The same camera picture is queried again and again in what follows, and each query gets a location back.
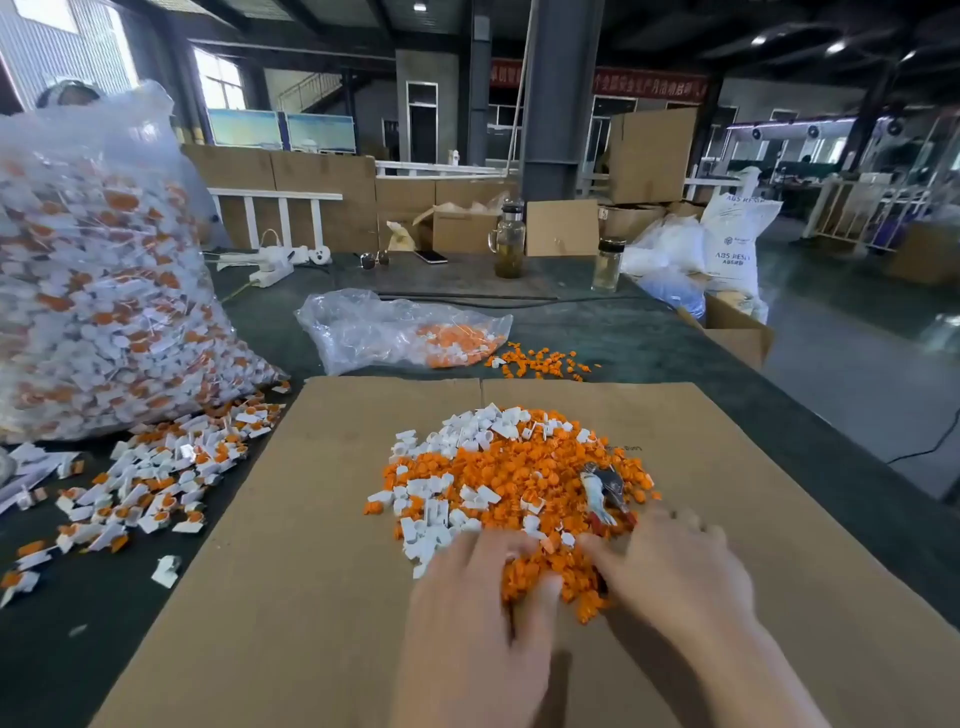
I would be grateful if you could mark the person's left hand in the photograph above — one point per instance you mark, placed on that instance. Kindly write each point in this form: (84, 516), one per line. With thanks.
(477, 630)

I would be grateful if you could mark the person's right hand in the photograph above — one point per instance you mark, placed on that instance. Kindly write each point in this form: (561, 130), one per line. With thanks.
(675, 578)

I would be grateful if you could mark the pile of orange and white parts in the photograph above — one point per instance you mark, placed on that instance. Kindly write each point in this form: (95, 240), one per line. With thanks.
(503, 473)

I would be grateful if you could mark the pile of assembled white-orange parts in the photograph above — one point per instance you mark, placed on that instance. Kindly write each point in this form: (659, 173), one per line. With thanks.
(143, 480)

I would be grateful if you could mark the person's right forearm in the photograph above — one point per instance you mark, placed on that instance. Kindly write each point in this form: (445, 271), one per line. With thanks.
(765, 683)

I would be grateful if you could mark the open brown cardboard box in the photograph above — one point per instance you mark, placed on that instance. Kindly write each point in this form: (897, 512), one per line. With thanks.
(735, 333)

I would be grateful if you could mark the scatter of orange offcuts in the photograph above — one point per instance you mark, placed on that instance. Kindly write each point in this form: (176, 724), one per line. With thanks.
(540, 362)

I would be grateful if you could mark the clear blue plastic bag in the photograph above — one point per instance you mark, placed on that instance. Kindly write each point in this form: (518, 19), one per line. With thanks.
(668, 270)

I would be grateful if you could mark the glass bottle with black lid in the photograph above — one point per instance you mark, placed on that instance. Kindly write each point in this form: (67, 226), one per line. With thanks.
(608, 267)

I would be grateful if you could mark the small clear plastic bag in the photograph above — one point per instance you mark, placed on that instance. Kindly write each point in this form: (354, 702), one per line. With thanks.
(375, 327)

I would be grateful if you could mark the white woven sack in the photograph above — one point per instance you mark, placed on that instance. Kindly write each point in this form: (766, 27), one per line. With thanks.
(738, 240)

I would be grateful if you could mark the flat brown cardboard panel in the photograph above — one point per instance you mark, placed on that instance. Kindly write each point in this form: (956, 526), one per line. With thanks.
(563, 228)

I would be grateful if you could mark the glass tea jar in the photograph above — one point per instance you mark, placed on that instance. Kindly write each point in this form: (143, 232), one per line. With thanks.
(510, 248)

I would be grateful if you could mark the black phone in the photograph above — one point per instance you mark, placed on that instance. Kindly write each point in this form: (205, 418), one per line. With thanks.
(432, 257)

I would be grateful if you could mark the open cardboard box with paper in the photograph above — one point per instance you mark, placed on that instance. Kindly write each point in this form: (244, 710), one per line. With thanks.
(458, 233)

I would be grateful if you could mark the white metal rack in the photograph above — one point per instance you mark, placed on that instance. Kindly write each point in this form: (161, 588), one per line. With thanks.
(855, 213)

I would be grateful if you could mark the white power strip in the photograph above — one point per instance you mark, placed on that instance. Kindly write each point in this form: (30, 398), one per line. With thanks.
(273, 270)

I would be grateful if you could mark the tall brown cardboard box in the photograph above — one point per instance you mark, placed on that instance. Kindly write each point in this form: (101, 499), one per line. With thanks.
(653, 158)

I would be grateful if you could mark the row of upright cardboard sheets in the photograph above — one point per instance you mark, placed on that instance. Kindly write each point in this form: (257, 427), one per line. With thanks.
(353, 210)

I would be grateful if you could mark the dark steel pillar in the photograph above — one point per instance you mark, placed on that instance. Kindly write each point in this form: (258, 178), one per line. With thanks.
(561, 98)

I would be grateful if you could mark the large clear bag of seals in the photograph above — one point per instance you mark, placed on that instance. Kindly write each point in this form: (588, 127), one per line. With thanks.
(105, 278)

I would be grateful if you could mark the white railing frame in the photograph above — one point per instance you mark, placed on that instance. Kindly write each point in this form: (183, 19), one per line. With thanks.
(278, 197)

